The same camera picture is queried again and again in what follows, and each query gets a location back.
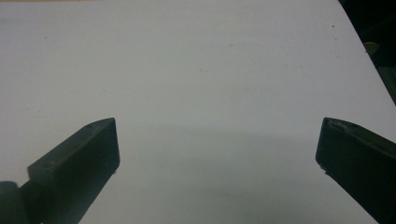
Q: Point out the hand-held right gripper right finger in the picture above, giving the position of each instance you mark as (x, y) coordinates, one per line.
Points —
(361, 161)

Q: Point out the white paper sheet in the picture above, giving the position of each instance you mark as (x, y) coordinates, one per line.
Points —
(199, 62)

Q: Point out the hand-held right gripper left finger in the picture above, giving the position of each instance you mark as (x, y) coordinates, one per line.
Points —
(77, 168)

